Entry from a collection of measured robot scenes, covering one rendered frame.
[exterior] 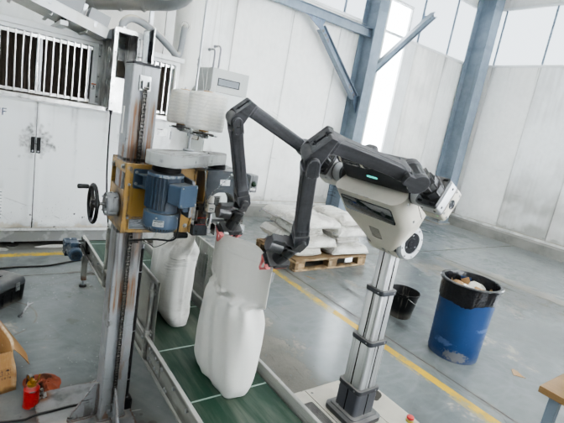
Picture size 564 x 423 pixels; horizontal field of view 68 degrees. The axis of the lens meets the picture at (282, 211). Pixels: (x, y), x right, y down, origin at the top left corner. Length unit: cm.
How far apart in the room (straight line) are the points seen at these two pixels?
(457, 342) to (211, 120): 270
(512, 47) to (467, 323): 775
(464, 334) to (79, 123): 395
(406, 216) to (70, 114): 360
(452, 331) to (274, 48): 496
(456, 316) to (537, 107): 689
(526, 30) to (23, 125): 919
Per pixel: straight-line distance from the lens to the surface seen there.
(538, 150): 979
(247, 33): 675
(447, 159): 1041
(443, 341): 376
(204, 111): 179
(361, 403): 226
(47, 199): 471
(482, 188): 1021
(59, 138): 461
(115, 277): 211
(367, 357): 213
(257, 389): 215
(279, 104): 707
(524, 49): 1043
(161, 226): 180
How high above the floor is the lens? 162
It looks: 12 degrees down
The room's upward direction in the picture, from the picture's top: 10 degrees clockwise
